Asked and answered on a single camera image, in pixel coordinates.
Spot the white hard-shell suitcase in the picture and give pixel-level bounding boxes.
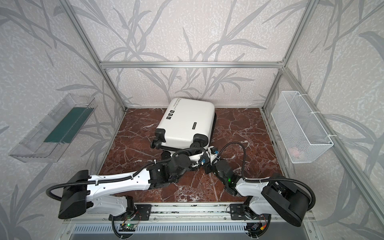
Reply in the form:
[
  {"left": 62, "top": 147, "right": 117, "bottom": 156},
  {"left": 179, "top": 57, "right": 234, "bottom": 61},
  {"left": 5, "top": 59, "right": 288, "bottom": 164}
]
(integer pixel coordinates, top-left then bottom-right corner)
[{"left": 151, "top": 98, "right": 216, "bottom": 153}]

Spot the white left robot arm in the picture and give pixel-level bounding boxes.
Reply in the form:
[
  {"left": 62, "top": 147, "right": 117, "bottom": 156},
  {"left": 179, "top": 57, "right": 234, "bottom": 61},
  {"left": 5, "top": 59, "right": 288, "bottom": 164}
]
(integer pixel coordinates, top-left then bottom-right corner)
[{"left": 46, "top": 147, "right": 217, "bottom": 220}]

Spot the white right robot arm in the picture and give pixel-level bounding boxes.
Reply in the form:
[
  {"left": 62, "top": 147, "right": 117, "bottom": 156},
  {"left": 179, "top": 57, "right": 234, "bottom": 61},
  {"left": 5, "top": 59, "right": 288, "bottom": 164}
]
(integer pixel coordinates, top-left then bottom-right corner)
[{"left": 199, "top": 146, "right": 316, "bottom": 227}]

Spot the green circuit board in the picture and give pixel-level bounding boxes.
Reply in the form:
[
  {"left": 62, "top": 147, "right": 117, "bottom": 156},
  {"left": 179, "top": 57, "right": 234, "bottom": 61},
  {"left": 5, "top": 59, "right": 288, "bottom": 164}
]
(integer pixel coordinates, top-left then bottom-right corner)
[{"left": 119, "top": 223, "right": 138, "bottom": 233}]

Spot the pink object in basket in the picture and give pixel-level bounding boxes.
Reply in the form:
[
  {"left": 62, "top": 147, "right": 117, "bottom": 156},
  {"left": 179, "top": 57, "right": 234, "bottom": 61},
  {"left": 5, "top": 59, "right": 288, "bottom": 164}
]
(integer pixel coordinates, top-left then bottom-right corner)
[{"left": 289, "top": 147, "right": 303, "bottom": 159}]

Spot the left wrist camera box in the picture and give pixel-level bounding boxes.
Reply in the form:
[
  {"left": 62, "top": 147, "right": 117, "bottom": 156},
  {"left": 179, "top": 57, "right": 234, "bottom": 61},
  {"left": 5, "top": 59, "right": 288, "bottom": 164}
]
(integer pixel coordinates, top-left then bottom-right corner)
[{"left": 189, "top": 152, "right": 210, "bottom": 165}]

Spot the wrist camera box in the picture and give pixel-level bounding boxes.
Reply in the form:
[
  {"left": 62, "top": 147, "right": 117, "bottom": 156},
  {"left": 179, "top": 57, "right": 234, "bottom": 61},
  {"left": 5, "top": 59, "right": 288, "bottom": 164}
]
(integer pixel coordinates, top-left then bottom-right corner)
[
  {"left": 189, "top": 152, "right": 210, "bottom": 165},
  {"left": 208, "top": 146, "right": 219, "bottom": 163}
]

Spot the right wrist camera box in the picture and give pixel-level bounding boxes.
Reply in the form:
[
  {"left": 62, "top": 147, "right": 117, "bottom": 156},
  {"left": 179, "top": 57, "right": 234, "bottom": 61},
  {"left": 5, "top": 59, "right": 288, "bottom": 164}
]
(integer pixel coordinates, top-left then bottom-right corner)
[{"left": 208, "top": 146, "right": 219, "bottom": 163}]

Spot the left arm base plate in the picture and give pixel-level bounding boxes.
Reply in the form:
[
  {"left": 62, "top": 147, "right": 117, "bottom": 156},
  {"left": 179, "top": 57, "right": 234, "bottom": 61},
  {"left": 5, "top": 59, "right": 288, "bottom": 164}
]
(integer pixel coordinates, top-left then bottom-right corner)
[{"left": 127, "top": 204, "right": 152, "bottom": 221}]

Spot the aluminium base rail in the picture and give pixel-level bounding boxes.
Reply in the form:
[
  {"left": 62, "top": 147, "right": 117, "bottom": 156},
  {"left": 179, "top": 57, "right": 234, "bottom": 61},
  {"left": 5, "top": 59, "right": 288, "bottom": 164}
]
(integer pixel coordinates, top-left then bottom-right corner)
[{"left": 62, "top": 201, "right": 316, "bottom": 224}]

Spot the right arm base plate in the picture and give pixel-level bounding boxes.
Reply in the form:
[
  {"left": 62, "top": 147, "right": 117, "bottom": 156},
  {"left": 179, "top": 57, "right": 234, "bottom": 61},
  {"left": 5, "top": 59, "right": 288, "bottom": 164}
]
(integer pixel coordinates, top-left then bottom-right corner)
[{"left": 229, "top": 204, "right": 249, "bottom": 221}]

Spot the aluminium frame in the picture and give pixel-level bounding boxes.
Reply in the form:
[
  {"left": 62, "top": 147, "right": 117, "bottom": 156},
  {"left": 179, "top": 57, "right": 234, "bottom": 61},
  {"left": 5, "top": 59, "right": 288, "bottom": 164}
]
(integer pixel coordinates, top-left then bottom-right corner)
[{"left": 58, "top": 1, "right": 384, "bottom": 222}]

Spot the right circuit board with wires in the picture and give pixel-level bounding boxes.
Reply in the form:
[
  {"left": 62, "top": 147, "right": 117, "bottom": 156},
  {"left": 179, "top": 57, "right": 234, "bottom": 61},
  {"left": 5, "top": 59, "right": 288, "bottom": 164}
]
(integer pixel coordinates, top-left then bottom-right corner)
[{"left": 245, "top": 223, "right": 268, "bottom": 236}]

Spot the white wire basket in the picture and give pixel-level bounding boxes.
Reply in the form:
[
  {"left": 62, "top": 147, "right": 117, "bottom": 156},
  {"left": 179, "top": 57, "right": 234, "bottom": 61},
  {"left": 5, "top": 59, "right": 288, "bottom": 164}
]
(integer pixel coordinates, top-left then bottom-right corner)
[{"left": 272, "top": 91, "right": 334, "bottom": 164}]

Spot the clear plastic wall shelf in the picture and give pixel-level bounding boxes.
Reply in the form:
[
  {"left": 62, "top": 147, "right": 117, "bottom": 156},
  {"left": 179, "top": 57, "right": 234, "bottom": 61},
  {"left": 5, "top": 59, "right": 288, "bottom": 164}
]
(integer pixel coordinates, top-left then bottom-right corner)
[{"left": 9, "top": 94, "right": 98, "bottom": 163}]

